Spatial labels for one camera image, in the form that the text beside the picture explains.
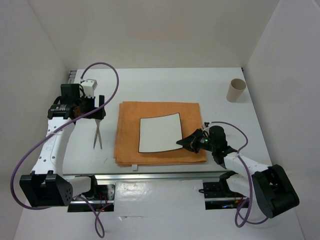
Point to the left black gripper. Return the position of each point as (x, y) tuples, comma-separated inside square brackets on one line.
[(91, 101)]

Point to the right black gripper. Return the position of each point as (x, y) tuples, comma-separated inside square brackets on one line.
[(191, 141)]

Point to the white square plate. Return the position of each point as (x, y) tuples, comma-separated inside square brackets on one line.
[(160, 134)]

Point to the orange cloth placemat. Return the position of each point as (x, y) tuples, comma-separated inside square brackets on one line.
[(128, 133)]

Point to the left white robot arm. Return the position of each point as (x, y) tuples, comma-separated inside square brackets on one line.
[(45, 186)]

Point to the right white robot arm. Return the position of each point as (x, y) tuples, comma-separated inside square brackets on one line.
[(268, 185)]

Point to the beige paper cup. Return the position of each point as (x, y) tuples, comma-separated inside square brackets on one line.
[(235, 90)]

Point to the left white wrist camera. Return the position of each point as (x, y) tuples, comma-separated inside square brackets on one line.
[(89, 86)]

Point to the aluminium rail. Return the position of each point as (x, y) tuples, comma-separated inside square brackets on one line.
[(205, 86)]

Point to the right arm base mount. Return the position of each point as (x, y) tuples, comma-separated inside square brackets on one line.
[(219, 197)]

